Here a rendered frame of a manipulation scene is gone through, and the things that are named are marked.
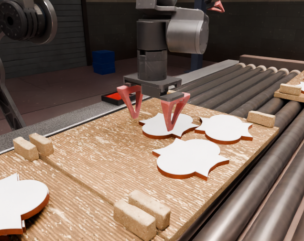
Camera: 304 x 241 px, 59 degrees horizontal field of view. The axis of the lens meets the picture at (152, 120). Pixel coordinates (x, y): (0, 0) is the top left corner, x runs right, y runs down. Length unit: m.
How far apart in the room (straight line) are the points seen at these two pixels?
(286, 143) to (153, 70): 0.32
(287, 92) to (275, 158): 0.39
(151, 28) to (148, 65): 0.06
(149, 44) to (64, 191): 0.28
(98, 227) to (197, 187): 0.16
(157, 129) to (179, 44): 0.19
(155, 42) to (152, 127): 0.18
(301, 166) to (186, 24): 0.33
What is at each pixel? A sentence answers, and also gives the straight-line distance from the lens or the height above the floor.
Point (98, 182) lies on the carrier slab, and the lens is 0.43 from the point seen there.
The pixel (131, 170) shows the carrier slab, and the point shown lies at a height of 0.94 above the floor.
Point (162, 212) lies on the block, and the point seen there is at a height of 0.96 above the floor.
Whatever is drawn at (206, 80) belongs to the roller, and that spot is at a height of 0.92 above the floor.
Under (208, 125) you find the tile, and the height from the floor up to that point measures 0.95.
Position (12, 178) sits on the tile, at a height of 0.97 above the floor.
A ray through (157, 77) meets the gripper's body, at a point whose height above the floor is 1.06.
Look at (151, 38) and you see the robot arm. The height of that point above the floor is 1.13.
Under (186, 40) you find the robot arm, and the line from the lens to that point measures 0.46.
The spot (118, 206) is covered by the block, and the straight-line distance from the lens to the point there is 0.34.
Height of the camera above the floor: 1.19
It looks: 23 degrees down
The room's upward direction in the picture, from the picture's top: straight up
